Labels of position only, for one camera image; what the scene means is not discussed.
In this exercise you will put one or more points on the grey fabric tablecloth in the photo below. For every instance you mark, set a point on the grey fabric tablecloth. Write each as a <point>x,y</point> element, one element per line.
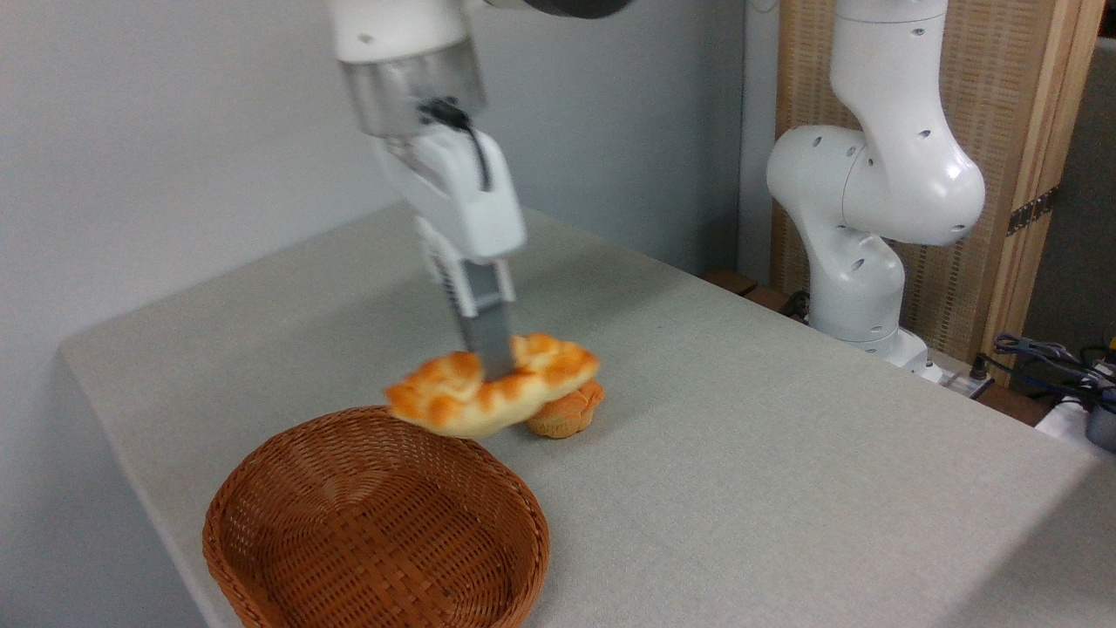
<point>741,453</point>

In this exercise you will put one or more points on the long braided bread loaf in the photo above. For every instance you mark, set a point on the long braided bread loaf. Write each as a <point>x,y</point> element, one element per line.
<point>471,397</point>

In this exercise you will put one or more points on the brown woven wicker basket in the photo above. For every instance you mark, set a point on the brown woven wicker basket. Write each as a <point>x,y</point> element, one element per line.
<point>375,523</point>

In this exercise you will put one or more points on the round knotted bread bun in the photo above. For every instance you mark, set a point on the round knotted bread bun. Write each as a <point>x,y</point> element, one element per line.
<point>567,414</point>

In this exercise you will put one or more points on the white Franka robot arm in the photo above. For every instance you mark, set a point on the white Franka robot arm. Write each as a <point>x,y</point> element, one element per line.
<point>881,166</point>

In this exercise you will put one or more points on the white connector box with plug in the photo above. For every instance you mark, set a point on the white connector box with plug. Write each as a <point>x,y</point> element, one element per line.
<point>966,381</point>

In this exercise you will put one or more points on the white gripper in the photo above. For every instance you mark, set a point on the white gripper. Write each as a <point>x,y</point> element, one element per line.
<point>466,192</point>

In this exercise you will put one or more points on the black metal screen hinge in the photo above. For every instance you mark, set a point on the black metal screen hinge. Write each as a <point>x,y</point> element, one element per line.
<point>1033,211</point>

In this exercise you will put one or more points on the woven screen with wooden frame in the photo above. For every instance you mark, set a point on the woven screen with wooden frame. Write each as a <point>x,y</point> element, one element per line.
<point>994,87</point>

